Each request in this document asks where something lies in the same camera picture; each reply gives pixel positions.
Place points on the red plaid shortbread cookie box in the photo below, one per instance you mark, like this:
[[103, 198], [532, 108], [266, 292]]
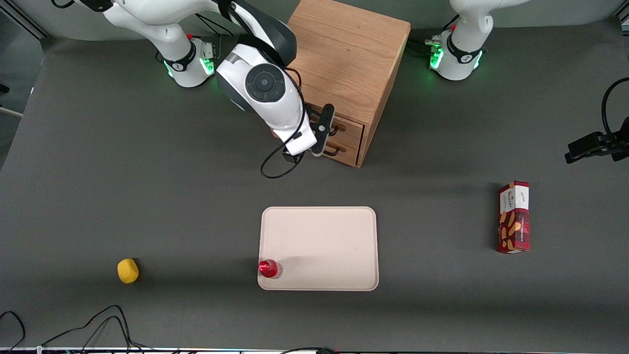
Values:
[[514, 221]]

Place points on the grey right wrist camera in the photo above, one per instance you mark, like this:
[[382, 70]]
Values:
[[292, 157]]

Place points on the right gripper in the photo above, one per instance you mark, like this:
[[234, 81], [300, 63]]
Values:
[[289, 157]]

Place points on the wooden drawer cabinet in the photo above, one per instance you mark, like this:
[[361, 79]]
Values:
[[344, 49]]

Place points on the yellow lemon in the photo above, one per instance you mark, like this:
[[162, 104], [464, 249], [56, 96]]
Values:
[[128, 271]]

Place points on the cream plastic tray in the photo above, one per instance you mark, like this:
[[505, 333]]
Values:
[[324, 241]]

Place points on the aluminium frame profile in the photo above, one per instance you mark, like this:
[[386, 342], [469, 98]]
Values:
[[22, 17]]

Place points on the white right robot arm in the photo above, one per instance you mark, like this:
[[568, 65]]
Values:
[[236, 69]]

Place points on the red-capped small bottle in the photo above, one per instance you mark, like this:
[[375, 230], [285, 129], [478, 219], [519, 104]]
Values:
[[268, 268]]

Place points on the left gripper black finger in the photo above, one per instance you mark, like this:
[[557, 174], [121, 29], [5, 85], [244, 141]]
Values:
[[589, 145], [624, 145]]

